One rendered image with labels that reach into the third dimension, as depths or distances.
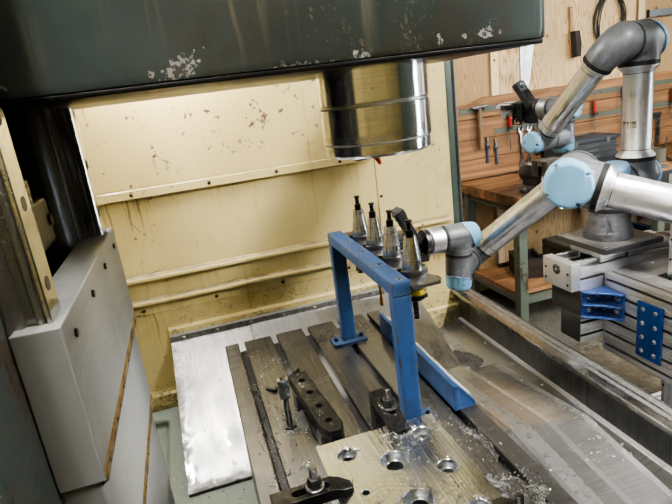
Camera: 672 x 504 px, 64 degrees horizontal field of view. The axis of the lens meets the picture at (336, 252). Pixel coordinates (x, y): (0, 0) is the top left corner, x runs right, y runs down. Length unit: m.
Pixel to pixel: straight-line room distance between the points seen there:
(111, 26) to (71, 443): 0.43
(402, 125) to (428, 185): 1.25
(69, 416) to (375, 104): 0.51
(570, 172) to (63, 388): 1.13
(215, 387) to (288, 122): 0.88
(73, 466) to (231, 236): 1.28
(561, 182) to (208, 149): 1.04
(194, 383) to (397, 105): 1.26
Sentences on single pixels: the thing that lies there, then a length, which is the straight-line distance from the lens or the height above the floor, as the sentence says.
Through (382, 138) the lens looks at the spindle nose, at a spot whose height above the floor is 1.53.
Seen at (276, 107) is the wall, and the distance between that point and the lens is 1.79.
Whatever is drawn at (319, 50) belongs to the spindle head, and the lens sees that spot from 0.66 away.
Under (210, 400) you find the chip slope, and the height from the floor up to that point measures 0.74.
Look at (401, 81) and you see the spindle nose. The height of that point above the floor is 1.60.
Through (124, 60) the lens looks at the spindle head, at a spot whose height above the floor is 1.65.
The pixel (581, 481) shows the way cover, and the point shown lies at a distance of 1.34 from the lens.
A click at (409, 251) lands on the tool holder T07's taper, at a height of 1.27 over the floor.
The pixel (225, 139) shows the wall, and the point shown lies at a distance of 1.77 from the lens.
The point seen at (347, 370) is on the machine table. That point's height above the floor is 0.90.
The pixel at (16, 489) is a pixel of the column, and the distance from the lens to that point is 0.56.
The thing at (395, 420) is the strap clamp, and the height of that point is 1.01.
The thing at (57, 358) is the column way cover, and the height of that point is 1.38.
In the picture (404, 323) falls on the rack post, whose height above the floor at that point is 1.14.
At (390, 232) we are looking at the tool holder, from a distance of 1.19.
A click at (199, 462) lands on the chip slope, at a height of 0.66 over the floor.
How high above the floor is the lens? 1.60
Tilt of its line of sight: 17 degrees down
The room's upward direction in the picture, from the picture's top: 7 degrees counter-clockwise
